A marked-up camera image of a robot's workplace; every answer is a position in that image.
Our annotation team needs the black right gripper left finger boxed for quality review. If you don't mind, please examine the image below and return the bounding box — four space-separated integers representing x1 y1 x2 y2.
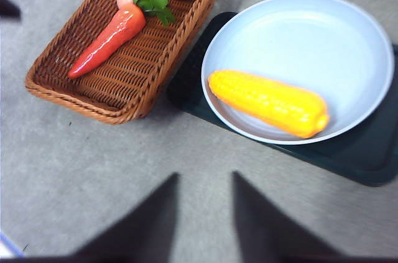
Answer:
71 173 180 258

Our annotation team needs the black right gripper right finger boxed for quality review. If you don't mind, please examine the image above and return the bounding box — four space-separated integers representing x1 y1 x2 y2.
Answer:
233 171 343 258

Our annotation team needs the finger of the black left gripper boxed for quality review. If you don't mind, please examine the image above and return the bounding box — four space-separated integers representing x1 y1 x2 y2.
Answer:
0 0 22 21

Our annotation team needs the yellow toy corn cob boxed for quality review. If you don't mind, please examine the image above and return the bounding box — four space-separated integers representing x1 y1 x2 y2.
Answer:
208 69 330 139

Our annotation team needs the blue round plate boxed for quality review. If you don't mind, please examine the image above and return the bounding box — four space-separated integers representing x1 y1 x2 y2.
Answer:
201 0 395 145

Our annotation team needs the brown wicker basket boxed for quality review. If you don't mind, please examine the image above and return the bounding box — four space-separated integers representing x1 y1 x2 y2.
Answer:
24 0 230 126

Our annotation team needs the orange toy carrot with leaves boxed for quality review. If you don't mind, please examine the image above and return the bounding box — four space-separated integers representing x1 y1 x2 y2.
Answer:
67 0 177 80

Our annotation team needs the black rectangular tray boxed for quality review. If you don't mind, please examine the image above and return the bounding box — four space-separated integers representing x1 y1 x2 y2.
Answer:
166 11 398 188

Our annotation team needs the white blue-edged object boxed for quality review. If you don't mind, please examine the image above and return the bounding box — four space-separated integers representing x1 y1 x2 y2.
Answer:
0 231 25 258

